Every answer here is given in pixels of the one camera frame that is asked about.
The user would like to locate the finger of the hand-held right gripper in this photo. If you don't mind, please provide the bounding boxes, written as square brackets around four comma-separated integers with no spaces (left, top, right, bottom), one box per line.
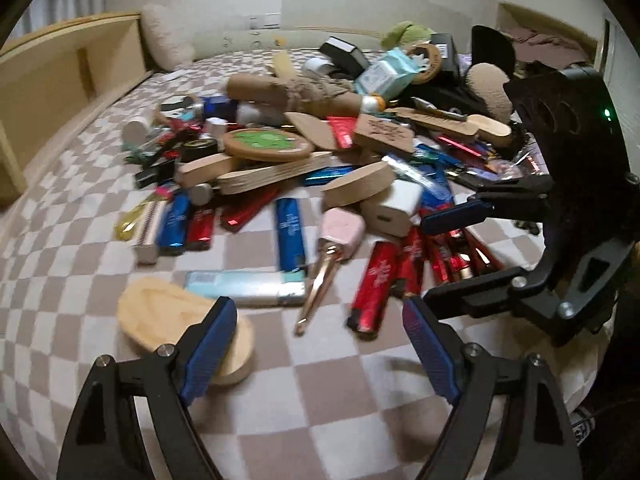
[421,175,556,236]
[422,240,633,346]

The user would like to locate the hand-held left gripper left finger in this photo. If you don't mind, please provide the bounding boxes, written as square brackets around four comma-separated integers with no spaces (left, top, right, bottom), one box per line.
[56,296,238,480]

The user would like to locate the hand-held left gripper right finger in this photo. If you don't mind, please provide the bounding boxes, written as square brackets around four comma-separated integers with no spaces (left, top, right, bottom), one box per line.
[401,296,583,480]

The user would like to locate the pale yellow oval dish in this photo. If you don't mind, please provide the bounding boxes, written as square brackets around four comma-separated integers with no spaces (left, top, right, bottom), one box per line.
[117,276,254,387]

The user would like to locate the pale blue packet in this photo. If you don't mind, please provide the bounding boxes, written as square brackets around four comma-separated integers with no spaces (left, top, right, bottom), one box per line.
[184,269,307,307]

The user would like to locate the white charger cube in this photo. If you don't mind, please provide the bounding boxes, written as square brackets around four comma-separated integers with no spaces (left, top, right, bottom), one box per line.
[360,179,425,237]

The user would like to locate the wooden oval block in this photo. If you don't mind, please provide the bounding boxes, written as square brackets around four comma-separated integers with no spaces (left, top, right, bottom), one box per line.
[320,162,396,210]

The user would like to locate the pile of red packets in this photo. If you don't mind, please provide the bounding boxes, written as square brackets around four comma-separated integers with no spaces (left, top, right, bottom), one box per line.
[165,115,506,338]

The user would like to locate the oval wooden brush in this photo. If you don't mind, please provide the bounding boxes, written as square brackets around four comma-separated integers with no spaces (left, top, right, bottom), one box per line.
[467,114,513,149]

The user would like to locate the long wooden comb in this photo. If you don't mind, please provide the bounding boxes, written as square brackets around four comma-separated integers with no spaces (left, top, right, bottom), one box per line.
[387,106,481,136]

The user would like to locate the engraved wooden plaque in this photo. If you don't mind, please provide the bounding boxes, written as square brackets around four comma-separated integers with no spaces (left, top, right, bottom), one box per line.
[352,112,417,158]

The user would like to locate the pink plastic case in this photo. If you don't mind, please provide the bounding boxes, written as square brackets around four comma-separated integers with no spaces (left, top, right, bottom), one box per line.
[319,208,367,262]

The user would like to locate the beige fluffy earmuffs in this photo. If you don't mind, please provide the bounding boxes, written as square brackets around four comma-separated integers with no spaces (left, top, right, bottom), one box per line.
[465,62,516,121]

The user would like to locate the checkered blanket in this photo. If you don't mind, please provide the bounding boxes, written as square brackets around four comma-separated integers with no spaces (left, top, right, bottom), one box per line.
[0,47,601,480]

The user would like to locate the pink cloth pile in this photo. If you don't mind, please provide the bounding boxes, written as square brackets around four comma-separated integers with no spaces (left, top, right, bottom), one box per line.
[510,25,588,63]

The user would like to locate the white striped box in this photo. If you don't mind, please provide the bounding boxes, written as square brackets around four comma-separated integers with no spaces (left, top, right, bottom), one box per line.
[132,199,168,266]

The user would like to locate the pile of blue packets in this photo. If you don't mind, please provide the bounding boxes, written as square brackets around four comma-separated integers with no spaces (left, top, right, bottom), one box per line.
[157,95,481,273]

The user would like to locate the yellow transparent case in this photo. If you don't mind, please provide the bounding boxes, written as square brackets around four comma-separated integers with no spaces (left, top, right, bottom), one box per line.
[115,205,151,241]

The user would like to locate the pale blue wrapped pack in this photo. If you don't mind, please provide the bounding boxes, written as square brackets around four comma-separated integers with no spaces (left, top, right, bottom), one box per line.
[355,49,426,98]

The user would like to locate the black white shoe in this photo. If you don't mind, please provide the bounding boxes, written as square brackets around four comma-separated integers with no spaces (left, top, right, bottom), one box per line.
[570,405,598,448]

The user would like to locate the brown cardboard wedge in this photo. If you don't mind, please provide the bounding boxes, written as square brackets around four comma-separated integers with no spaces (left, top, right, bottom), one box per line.
[284,111,335,151]

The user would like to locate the long wooden board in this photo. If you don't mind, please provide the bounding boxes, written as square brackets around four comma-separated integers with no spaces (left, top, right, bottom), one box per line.
[217,151,335,196]

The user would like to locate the black tape roll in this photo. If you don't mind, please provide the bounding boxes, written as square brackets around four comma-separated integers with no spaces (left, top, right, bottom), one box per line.
[177,140,221,163]

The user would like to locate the beige twine bundle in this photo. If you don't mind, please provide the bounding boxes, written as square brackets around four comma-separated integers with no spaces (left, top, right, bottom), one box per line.
[282,77,351,111]

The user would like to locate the green plush toy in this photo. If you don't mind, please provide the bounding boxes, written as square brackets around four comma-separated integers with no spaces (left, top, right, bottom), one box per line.
[381,21,433,51]

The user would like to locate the black box white face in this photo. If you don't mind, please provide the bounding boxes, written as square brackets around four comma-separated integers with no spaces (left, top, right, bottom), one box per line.
[319,36,368,78]

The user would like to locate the white tape roll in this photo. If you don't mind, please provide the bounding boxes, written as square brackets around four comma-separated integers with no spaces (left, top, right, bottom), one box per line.
[302,56,333,77]

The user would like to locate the round cork coaster green print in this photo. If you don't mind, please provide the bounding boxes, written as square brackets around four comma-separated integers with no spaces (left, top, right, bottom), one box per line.
[222,127,316,162]

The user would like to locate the white cylinder bottle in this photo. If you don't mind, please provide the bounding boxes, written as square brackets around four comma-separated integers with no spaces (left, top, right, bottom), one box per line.
[122,115,153,145]

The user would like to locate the cream wooden spatula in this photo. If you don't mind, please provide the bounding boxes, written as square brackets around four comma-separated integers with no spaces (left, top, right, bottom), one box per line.
[272,47,296,81]

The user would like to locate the cardboard tube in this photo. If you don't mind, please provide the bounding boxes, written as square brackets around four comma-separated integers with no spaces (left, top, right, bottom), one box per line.
[225,74,366,118]

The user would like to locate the white fluffy pillow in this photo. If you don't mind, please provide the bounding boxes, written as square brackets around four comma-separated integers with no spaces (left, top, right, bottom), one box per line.
[140,4,196,72]

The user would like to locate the wooden bedside shelf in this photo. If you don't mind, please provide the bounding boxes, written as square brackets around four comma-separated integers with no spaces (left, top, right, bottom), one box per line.
[0,12,153,206]

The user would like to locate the wooden ring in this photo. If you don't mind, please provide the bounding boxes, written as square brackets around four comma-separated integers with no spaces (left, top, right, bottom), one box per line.
[400,42,453,86]

